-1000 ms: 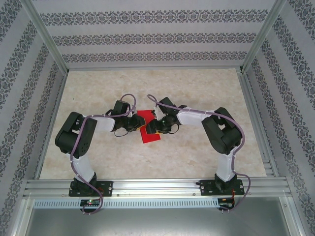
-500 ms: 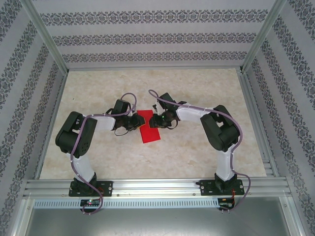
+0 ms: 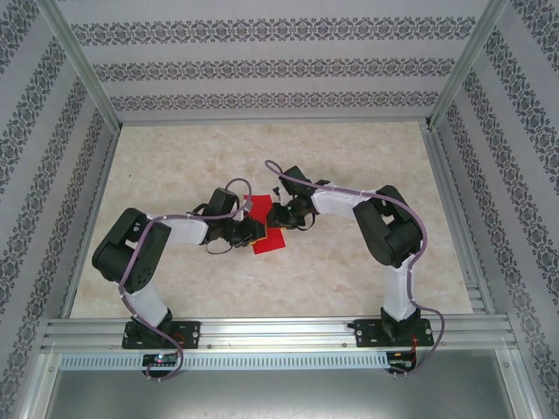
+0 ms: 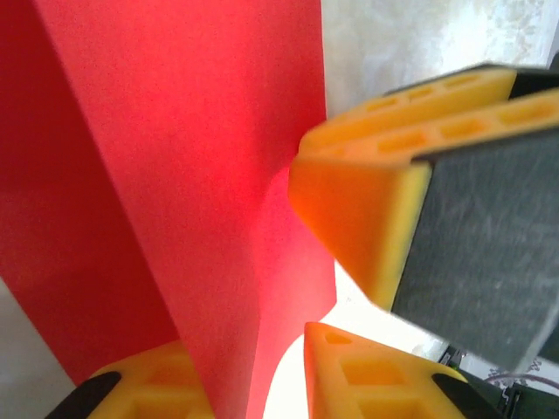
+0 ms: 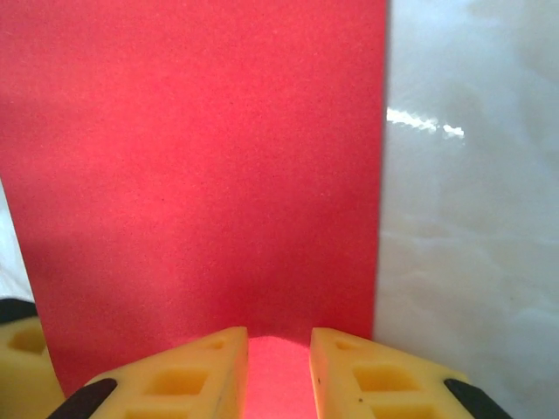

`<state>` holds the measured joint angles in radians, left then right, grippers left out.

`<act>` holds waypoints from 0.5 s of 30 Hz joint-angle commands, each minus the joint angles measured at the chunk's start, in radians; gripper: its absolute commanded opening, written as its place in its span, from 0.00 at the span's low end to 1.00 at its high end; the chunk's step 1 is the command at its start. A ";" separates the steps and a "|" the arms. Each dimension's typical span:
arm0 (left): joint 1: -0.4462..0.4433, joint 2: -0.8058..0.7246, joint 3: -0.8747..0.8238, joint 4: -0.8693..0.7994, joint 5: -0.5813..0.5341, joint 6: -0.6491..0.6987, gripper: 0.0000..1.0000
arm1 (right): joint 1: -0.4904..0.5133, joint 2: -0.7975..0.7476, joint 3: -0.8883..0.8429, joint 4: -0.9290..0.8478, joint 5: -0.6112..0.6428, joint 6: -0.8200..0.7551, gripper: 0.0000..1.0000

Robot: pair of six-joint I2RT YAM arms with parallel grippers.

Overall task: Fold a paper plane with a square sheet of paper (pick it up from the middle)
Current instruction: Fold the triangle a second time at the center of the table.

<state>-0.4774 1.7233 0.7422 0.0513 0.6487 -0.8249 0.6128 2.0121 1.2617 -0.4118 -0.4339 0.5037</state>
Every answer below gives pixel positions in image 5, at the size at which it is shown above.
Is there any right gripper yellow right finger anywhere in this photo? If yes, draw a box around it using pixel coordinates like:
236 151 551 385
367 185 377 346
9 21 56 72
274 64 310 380
308 326 515 419

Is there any red cloth piece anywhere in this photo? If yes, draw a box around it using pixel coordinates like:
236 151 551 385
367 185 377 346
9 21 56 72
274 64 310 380
0 0 390 419

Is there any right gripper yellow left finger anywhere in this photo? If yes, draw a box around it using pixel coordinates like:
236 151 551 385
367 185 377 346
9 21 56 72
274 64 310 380
46 326 250 419

